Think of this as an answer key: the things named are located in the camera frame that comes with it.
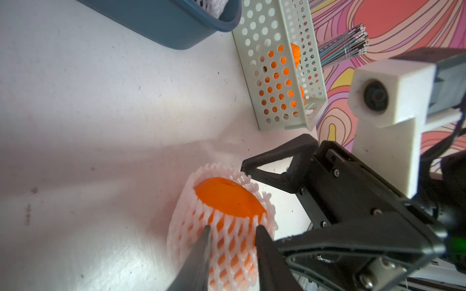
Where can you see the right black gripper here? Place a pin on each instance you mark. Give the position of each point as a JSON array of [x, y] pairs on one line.
[[356, 203]]

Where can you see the dark teal plastic tray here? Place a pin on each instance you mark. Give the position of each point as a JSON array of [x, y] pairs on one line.
[[177, 25]]

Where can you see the netted orange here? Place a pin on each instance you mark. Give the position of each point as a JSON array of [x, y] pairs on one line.
[[236, 213]]

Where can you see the mint green perforated basket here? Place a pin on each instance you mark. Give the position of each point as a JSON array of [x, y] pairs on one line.
[[263, 26]]

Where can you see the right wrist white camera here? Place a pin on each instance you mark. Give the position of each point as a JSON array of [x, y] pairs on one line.
[[389, 141]]

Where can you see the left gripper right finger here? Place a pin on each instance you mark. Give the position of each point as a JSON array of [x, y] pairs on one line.
[[273, 272]]

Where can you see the metal cup of pencils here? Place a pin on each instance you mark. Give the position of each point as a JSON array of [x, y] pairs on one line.
[[350, 44]]

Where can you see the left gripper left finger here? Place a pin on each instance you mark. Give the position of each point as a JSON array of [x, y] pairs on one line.
[[194, 275]]

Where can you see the white foam net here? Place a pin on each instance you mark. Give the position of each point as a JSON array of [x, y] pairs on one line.
[[213, 7], [190, 215]]

